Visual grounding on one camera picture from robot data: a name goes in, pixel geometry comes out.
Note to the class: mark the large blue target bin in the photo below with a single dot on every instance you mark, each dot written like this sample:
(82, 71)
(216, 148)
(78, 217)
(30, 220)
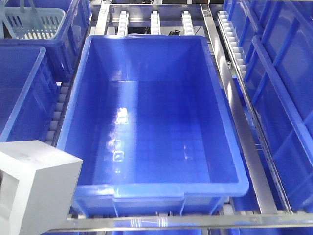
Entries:
(149, 119)

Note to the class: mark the steel roller shelf frame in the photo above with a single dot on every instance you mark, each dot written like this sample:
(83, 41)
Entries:
(267, 215)

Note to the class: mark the blue bin left front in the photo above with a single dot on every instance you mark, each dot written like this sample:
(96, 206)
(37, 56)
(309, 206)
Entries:
(28, 93)

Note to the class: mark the blue bin holding basket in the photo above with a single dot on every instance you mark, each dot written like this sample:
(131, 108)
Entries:
(63, 50)

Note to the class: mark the light blue plastic basket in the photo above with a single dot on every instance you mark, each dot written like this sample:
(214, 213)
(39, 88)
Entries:
(30, 22)

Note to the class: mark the gray square hollow base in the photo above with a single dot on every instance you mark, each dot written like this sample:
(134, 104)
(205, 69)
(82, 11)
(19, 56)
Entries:
(37, 186)

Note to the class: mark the blue bin right side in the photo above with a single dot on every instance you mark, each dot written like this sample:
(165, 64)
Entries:
(273, 44)

